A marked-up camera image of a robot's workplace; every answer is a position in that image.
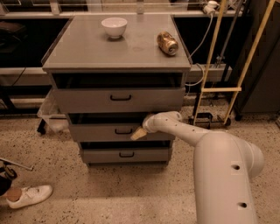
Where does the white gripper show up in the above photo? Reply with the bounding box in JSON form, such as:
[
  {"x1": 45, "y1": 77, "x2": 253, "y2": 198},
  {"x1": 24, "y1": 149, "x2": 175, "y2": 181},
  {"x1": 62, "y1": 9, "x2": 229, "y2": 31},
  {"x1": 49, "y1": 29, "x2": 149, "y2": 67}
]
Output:
[{"x1": 130, "y1": 113, "x2": 158, "y2": 141}]

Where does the grey drawer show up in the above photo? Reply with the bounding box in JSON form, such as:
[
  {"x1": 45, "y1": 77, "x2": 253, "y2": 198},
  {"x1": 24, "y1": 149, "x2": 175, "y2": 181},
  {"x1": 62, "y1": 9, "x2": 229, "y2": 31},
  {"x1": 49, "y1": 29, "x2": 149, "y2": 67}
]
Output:
[
  {"x1": 52, "y1": 73, "x2": 185, "y2": 113},
  {"x1": 80, "y1": 140, "x2": 172, "y2": 164},
  {"x1": 67, "y1": 111, "x2": 179, "y2": 143}
]

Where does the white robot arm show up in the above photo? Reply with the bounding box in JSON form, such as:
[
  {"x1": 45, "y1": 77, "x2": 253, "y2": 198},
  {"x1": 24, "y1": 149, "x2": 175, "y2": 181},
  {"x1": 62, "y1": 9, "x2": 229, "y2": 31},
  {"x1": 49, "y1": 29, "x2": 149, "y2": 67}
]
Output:
[{"x1": 131, "y1": 111, "x2": 264, "y2": 224}]

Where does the grey bottom drawer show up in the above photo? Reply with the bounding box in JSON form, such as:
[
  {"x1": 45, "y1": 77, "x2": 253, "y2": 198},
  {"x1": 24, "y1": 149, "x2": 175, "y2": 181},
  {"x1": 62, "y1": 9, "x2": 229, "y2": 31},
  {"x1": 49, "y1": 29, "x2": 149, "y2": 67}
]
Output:
[{"x1": 80, "y1": 140, "x2": 172, "y2": 164}]

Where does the grey drawer cabinet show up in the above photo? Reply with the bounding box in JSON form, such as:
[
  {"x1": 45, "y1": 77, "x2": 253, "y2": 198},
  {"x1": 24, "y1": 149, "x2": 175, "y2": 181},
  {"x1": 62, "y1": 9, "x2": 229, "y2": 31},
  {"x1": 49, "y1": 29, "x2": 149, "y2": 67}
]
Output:
[{"x1": 43, "y1": 15, "x2": 191, "y2": 151}]

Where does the grey top drawer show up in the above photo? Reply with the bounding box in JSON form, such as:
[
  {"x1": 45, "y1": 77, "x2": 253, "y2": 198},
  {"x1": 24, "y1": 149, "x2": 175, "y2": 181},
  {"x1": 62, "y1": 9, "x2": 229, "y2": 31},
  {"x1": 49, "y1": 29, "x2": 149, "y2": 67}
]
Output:
[{"x1": 52, "y1": 73, "x2": 185, "y2": 113}]

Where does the golden soda can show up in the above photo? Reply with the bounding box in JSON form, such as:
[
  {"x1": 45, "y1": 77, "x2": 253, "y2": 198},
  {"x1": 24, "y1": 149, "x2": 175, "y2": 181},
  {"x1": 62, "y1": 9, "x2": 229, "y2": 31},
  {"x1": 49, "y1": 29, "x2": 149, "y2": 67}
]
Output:
[{"x1": 157, "y1": 31, "x2": 179, "y2": 56}]

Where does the clear plastic bin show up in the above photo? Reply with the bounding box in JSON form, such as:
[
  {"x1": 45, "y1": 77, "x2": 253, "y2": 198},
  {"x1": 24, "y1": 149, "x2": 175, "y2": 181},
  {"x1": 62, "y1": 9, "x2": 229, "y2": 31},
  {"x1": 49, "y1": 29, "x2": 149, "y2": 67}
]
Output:
[{"x1": 37, "y1": 89, "x2": 68, "y2": 132}]

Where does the white ceramic bowl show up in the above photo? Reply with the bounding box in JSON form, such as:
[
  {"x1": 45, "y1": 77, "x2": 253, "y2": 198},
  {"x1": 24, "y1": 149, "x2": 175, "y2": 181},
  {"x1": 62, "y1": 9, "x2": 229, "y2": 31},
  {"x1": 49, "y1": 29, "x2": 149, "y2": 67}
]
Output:
[{"x1": 101, "y1": 17, "x2": 128, "y2": 39}]

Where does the dark grey cabinet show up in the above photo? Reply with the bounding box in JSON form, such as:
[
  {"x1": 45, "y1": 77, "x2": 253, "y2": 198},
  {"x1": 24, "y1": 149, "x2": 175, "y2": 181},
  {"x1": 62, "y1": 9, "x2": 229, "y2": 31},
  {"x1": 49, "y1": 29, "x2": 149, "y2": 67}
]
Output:
[{"x1": 234, "y1": 0, "x2": 280, "y2": 121}]

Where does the white power adapter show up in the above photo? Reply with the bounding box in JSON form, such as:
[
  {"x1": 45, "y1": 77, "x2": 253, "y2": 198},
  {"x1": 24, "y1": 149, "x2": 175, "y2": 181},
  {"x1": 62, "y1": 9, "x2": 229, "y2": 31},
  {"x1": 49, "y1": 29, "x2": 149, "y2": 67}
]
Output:
[{"x1": 203, "y1": 0, "x2": 218, "y2": 15}]

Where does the metal rod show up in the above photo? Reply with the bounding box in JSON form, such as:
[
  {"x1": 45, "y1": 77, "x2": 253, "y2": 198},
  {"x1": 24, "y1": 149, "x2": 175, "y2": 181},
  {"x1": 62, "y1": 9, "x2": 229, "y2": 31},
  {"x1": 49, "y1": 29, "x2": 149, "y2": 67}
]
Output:
[{"x1": 0, "y1": 157, "x2": 34, "y2": 171}]

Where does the white sneaker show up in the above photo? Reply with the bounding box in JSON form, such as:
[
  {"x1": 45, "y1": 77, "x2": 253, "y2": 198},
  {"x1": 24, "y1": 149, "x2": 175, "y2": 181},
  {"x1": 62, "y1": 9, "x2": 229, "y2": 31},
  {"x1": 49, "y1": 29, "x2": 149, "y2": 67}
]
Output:
[{"x1": 6, "y1": 185, "x2": 53, "y2": 209}]

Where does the white cable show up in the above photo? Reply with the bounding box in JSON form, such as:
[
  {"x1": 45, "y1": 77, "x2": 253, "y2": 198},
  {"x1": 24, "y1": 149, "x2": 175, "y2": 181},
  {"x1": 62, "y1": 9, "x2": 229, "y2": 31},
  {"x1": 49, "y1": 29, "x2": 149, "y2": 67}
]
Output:
[{"x1": 184, "y1": 12, "x2": 214, "y2": 88}]

